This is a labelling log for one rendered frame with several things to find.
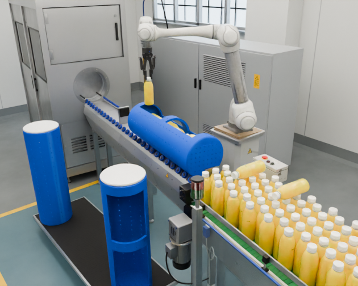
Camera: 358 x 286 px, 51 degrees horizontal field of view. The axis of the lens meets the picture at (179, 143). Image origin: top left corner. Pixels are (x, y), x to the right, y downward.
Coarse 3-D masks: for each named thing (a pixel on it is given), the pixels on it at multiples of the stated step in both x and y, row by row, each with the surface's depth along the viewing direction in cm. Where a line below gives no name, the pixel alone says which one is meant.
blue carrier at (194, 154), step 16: (144, 112) 281; (160, 112) 303; (144, 128) 272; (160, 128) 257; (176, 128) 247; (160, 144) 254; (176, 144) 238; (192, 144) 227; (208, 144) 233; (176, 160) 239; (192, 160) 230; (208, 160) 237
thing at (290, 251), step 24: (240, 192) 199; (264, 192) 198; (240, 216) 193; (288, 216) 180; (312, 216) 181; (264, 240) 176; (288, 240) 163; (312, 240) 164; (336, 240) 160; (288, 264) 167; (312, 264) 153
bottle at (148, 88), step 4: (144, 84) 281; (148, 84) 280; (152, 84) 282; (144, 88) 282; (148, 88) 280; (152, 88) 282; (144, 92) 283; (148, 92) 282; (152, 92) 283; (144, 96) 285; (148, 96) 283; (152, 96) 285; (144, 100) 287; (148, 100) 284; (152, 100) 286; (148, 104) 286
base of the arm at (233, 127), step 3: (228, 120) 310; (228, 123) 300; (225, 126) 302; (228, 126) 299; (231, 126) 296; (234, 126) 294; (228, 129) 298; (231, 129) 295; (234, 129) 294; (237, 129) 293; (240, 129) 294; (249, 129) 297; (252, 129) 298; (234, 132) 292; (237, 132) 290; (240, 132) 293
